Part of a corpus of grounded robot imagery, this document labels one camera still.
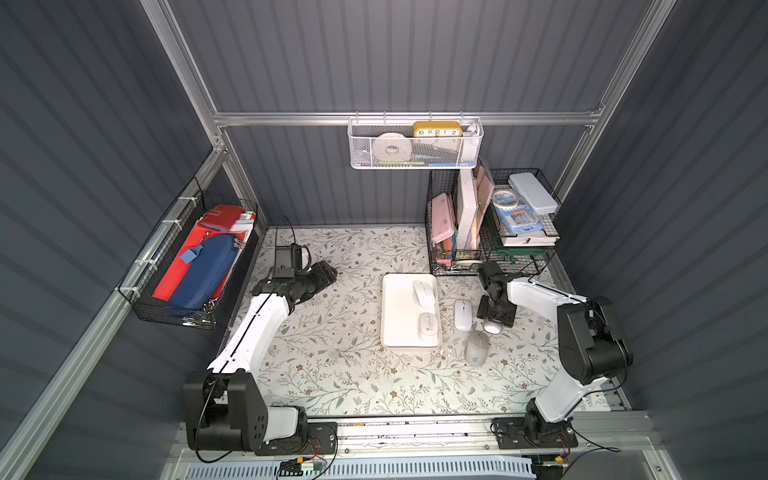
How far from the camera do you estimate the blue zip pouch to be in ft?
2.14

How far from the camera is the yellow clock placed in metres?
0.89

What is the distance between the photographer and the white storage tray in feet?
2.97
